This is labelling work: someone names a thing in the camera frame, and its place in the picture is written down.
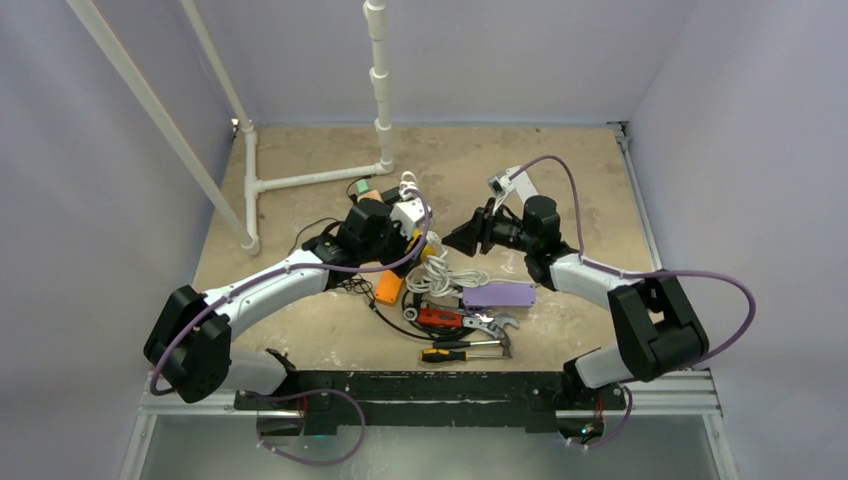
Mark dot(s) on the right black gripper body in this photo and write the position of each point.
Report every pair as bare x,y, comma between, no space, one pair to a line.
488,230

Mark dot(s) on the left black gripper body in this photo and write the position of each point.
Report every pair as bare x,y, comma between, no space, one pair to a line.
391,244

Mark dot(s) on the orange power strip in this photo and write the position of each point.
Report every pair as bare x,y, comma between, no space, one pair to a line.
389,288

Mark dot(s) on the white power strip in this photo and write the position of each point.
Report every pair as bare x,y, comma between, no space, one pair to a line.
520,183

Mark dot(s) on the purple power strip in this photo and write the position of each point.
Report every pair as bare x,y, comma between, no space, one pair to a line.
500,295

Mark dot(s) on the yellow cube socket adapter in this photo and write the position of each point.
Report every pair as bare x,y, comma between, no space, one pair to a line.
431,246

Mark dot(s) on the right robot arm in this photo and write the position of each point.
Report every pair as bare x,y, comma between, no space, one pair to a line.
656,328

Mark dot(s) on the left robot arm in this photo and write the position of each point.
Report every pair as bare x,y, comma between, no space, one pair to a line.
191,345

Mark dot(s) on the wooden cube adapter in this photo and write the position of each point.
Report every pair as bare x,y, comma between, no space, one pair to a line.
373,195

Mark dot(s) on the black power adapter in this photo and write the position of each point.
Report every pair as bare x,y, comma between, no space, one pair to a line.
391,196

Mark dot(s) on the red adjustable wrench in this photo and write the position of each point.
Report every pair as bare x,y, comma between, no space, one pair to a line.
455,319

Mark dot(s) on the small claw hammer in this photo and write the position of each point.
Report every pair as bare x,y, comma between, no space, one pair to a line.
501,340

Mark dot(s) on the yellow black screwdriver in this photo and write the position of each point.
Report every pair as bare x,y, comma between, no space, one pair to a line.
436,356

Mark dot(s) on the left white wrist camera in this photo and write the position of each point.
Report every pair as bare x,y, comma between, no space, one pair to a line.
410,215

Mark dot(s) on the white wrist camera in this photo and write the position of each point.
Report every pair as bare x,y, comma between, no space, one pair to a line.
410,215
501,186

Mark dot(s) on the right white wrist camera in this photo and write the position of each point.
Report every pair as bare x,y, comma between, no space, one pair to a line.
501,186

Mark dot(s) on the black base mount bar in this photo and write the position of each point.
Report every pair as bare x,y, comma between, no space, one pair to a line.
534,401

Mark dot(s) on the white PVC pipe frame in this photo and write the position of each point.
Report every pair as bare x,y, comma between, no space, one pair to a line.
246,232

